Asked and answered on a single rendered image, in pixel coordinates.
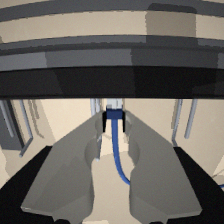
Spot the grey and blue network cable plug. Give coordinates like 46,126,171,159
106,99,123,120

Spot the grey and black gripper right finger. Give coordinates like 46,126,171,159
122,110,224,224

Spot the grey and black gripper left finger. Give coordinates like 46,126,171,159
0,110,107,224

